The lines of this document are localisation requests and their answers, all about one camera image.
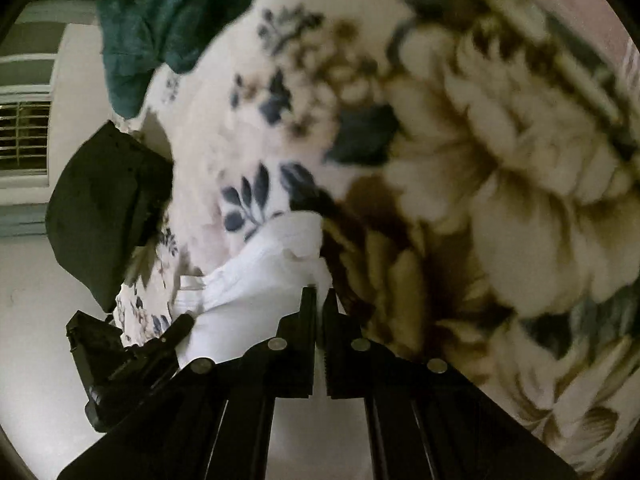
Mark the narrow grey-green curtain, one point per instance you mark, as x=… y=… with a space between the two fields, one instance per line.
x=20 y=215

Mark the floral bed blanket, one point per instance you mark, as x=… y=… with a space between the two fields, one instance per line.
x=500 y=185

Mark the barred window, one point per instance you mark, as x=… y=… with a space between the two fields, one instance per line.
x=25 y=135

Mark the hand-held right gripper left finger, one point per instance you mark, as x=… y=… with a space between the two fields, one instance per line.
x=300 y=355

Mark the black folded clothes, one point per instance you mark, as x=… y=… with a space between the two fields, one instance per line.
x=105 y=210

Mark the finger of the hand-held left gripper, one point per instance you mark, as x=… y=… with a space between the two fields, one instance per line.
x=177 y=332

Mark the white t-shirt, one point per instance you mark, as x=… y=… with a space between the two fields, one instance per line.
x=250 y=290

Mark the wide grey-green curtain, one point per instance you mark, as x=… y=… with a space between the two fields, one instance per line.
x=50 y=35

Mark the dark green plush blanket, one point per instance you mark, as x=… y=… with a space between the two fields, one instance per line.
x=150 y=20

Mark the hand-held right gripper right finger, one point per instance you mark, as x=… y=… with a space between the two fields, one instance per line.
x=340 y=360

